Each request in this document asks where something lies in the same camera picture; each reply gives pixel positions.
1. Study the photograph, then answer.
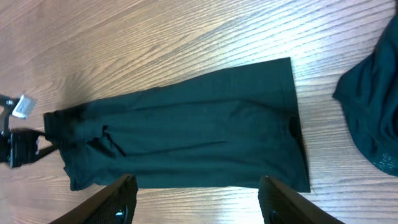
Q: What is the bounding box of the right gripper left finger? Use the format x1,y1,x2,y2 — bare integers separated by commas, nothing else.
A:
50,174,138,224

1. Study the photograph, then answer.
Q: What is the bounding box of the dark navy shirt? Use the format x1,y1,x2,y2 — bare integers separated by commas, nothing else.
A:
333,16,397,176

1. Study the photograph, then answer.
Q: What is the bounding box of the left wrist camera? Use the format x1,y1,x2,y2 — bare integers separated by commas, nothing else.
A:
11,95,36,119

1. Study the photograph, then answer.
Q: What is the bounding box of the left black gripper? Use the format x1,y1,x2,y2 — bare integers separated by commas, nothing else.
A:
1,129,58,168

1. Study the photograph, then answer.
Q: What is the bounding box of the black t-shirt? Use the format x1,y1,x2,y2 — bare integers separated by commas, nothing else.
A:
44,58,310,192

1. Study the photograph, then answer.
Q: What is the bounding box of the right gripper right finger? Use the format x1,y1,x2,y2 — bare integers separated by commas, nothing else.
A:
258,176,342,224

